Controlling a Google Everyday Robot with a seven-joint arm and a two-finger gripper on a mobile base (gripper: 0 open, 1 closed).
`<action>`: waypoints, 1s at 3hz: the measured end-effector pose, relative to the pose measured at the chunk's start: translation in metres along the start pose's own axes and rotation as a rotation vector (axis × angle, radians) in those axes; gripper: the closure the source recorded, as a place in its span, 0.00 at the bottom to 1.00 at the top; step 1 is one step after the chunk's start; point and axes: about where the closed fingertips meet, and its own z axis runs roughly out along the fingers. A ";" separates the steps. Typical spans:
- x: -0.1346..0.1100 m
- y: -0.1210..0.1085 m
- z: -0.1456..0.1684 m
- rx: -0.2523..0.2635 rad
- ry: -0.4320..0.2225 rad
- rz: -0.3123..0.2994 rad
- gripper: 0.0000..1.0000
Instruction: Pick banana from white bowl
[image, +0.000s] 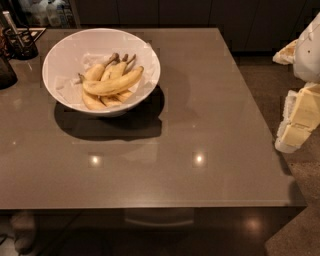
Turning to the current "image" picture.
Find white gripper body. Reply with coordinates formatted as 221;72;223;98
275;87;320;153

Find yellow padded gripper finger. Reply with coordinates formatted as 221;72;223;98
280;84;320;147
272;39;297;65

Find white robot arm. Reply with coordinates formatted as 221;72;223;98
273;13;320;153

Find white bowl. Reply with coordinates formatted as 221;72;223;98
42;28;152;117

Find white paper towel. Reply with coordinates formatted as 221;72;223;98
55;45;159;112

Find bottles on shelf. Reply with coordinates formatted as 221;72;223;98
18;0;76;28

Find black utensil holder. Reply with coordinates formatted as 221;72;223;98
4;27;38;60

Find dark jar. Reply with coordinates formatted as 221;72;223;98
0;54;18;89

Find white utensil handle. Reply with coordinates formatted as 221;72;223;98
2;11;24;48

